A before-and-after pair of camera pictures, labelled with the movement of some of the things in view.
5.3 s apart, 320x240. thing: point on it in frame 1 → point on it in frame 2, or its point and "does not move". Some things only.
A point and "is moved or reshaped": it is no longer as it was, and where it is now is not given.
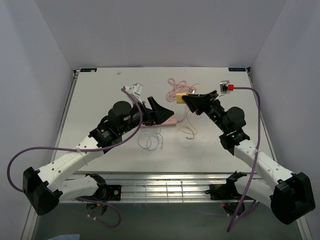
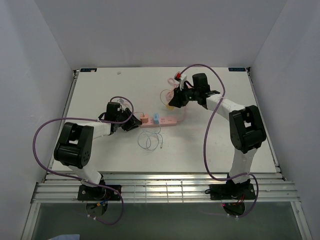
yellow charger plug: [179, 100] is moved or reshaped
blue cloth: [67, 237] does not move
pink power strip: [171, 122] does not move
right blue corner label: [237, 69] does not move
